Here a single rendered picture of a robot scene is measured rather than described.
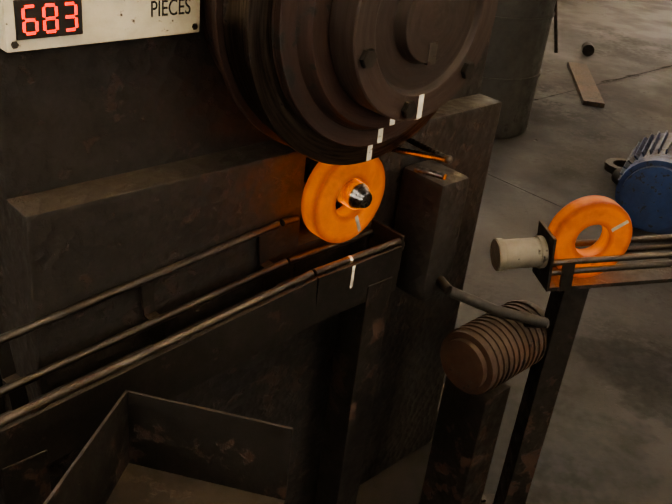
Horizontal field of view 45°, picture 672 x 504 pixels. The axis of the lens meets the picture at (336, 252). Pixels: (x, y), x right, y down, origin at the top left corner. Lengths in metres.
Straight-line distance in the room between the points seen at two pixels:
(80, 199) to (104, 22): 0.22
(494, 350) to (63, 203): 0.80
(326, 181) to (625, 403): 1.40
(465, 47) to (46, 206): 0.60
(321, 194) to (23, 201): 0.42
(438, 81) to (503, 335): 0.56
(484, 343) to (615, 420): 0.88
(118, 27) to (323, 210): 0.40
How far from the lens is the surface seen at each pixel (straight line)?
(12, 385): 1.12
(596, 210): 1.51
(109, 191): 1.11
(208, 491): 1.03
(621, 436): 2.27
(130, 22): 1.08
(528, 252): 1.49
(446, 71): 1.18
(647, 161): 3.23
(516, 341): 1.55
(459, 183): 1.43
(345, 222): 1.28
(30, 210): 1.06
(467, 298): 1.49
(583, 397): 2.36
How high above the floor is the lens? 1.34
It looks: 29 degrees down
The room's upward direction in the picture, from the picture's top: 7 degrees clockwise
